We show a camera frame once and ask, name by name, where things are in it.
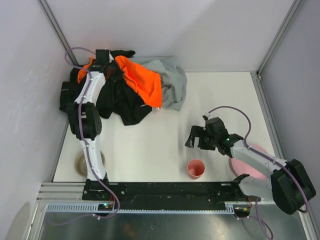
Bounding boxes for black garment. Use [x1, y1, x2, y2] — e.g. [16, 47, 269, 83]
[96, 49, 154, 127]
[59, 68, 87, 113]

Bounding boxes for orange jacket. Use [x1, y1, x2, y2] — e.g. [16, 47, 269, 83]
[85, 55, 163, 108]

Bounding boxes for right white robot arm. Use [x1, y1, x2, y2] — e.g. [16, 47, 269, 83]
[184, 117, 316, 215]

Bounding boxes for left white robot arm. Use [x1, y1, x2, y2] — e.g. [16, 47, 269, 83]
[66, 49, 114, 181]

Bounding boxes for pink cup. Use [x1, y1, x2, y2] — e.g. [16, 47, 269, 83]
[187, 159, 206, 180]

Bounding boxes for pink plate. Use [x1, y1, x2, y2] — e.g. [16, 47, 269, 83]
[228, 157, 268, 180]

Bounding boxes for grey sweatshirt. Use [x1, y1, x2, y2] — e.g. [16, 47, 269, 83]
[131, 56, 187, 111]

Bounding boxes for beige bowl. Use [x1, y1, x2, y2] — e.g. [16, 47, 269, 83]
[73, 151, 107, 178]

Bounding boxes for right aluminium table rail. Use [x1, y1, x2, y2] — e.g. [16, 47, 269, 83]
[249, 71, 308, 201]

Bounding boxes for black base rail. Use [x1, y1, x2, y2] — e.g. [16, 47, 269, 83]
[82, 180, 248, 207]

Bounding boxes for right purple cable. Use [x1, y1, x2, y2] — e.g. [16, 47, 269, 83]
[208, 106, 311, 240]

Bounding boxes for left aluminium frame post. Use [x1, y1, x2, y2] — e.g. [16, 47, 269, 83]
[37, 0, 71, 52]

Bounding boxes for aluminium frame post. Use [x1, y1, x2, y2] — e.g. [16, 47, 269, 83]
[256, 0, 305, 77]
[37, 0, 71, 52]

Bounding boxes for grey slotted cable duct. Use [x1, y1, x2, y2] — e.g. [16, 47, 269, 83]
[46, 201, 252, 214]

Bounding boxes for right aluminium frame post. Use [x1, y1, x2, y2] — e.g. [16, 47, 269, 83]
[256, 0, 305, 77]

